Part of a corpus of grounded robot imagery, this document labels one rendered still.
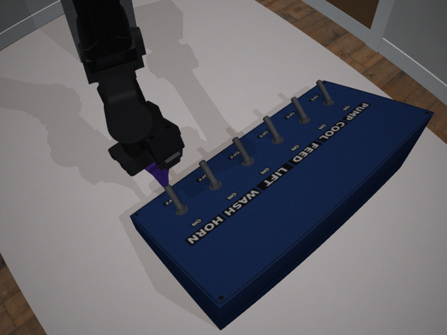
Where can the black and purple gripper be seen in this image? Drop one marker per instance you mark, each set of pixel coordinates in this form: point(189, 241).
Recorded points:
point(134, 166)

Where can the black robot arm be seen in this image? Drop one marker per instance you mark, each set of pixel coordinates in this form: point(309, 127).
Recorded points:
point(110, 55)

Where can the dark blue switch console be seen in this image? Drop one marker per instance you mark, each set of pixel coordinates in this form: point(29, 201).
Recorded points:
point(242, 221)

